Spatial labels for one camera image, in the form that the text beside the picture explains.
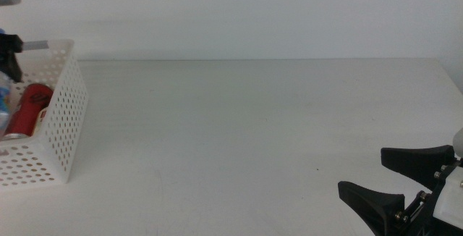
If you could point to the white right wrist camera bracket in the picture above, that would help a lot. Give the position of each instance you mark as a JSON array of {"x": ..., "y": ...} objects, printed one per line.
[{"x": 450, "y": 200}]

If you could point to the red soda can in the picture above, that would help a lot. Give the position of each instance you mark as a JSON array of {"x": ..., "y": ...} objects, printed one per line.
[{"x": 30, "y": 113}]

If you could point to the white perforated plastic basket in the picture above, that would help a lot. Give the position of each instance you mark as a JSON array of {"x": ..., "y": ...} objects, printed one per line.
[{"x": 61, "y": 120}]

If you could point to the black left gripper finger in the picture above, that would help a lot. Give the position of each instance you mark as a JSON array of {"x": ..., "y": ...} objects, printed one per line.
[{"x": 11, "y": 66}]

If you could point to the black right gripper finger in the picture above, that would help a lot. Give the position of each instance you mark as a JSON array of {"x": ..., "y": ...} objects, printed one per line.
[
  {"x": 419, "y": 161},
  {"x": 376, "y": 203}
]

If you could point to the clear blue-capped water bottle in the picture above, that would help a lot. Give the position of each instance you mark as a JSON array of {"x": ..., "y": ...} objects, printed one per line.
[{"x": 3, "y": 98}]

